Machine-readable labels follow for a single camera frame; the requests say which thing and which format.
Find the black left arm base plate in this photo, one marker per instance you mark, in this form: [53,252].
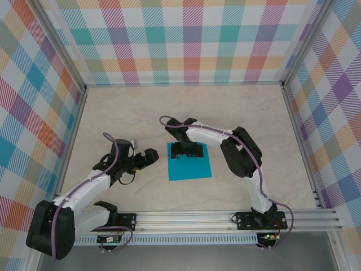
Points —
[128,220]

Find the blue paper sheet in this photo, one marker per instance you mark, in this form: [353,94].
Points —
[189,169]

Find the aluminium frame post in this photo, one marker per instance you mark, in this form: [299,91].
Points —
[60,46]
[307,45]

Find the aluminium table edge rail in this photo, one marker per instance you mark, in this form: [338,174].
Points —
[73,135]
[300,141]
[183,84]

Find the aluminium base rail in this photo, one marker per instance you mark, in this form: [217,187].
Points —
[183,220]

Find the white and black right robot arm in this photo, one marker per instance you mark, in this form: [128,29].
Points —
[206,135]

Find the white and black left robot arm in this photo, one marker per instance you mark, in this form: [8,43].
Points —
[84,189]

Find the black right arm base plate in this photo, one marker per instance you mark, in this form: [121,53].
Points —
[245,220]

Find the grey metal sheet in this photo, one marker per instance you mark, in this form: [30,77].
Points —
[183,259]

